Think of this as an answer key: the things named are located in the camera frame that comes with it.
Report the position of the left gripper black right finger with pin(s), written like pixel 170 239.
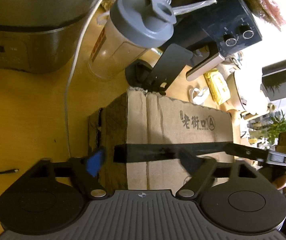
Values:
pixel 203 173

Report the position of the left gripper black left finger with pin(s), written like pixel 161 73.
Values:
pixel 83 174

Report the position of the cardboard box lid with tape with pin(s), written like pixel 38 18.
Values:
pixel 140 117

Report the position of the black phone stand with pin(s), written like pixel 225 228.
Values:
pixel 159 77

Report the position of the black air fryer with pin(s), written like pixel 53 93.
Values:
pixel 213 33

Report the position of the silver electric cooker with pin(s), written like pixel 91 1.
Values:
pixel 40 36

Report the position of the white plastic bag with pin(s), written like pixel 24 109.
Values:
pixel 185 9

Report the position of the shaker bottle grey lid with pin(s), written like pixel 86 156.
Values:
pixel 133 27

